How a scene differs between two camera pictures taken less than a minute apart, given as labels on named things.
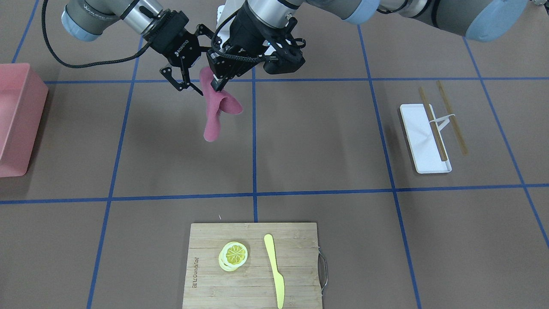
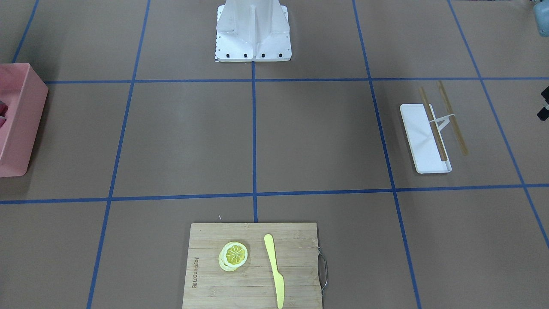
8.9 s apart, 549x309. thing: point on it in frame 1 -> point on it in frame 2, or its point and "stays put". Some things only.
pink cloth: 217,101 -> 4,109
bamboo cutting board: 294,245 stays put
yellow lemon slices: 233,255 stays put
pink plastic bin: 23,95 stays put
